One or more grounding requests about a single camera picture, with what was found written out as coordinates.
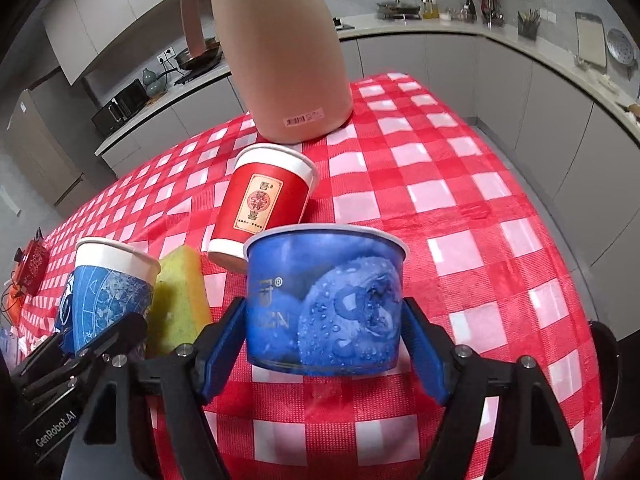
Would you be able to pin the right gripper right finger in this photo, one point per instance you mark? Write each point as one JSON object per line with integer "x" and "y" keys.
{"x": 531, "y": 438}

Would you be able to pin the pink thermos jug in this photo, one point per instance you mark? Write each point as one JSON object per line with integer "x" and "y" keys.
{"x": 286, "y": 62}

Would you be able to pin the dark glass bottle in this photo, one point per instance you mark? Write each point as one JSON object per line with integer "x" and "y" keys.
{"x": 470, "y": 11}

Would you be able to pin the small red kettle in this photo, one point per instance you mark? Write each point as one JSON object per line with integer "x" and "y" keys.
{"x": 31, "y": 265}

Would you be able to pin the yellow green sponge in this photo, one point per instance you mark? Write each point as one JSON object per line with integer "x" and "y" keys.
{"x": 179, "y": 309}

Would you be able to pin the blue white paper cup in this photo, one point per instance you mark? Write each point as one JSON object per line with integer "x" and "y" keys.
{"x": 110, "y": 280}

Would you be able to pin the black trash bin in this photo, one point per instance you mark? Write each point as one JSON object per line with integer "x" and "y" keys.
{"x": 608, "y": 357}

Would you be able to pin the orange mesh bag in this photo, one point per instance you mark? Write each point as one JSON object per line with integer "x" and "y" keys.
{"x": 12, "y": 303}

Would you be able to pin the red checkered tablecloth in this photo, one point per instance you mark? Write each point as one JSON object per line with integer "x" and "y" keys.
{"x": 481, "y": 263}

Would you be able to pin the utensil holder cup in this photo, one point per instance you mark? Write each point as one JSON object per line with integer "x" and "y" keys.
{"x": 528, "y": 23}

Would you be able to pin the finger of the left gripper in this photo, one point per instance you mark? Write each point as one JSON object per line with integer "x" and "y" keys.
{"x": 46, "y": 357}
{"x": 120, "y": 338}

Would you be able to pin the black microwave oven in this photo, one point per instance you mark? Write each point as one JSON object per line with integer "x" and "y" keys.
{"x": 120, "y": 109}

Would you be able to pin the round metal steamer tray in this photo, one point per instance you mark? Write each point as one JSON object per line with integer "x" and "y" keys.
{"x": 620, "y": 47}

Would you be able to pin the gas stove top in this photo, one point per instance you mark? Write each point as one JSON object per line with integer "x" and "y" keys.
{"x": 340, "y": 25}

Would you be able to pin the black wok on stove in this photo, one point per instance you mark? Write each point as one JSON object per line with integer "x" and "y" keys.
{"x": 190, "y": 62}

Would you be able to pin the white cutting board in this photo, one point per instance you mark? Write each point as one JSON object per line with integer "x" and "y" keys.
{"x": 591, "y": 40}

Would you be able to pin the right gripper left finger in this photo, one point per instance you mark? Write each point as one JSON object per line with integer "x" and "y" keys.
{"x": 114, "y": 437}

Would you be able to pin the grey refrigerator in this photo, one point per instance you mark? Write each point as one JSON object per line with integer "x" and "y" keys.
{"x": 52, "y": 139}

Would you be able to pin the blue Pepsi can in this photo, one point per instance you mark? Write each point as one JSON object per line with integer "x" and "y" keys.
{"x": 64, "y": 319}

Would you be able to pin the teal ceramic vase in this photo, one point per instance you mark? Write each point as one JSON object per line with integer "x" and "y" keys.
{"x": 153, "y": 83}

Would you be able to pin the steel pan on counter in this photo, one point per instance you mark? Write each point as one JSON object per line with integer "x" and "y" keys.
{"x": 398, "y": 10}

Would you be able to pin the red paper cup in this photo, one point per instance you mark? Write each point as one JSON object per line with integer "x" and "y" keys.
{"x": 269, "y": 187}

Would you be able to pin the blue blueberry paper bowl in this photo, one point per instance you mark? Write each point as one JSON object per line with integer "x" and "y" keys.
{"x": 324, "y": 299}

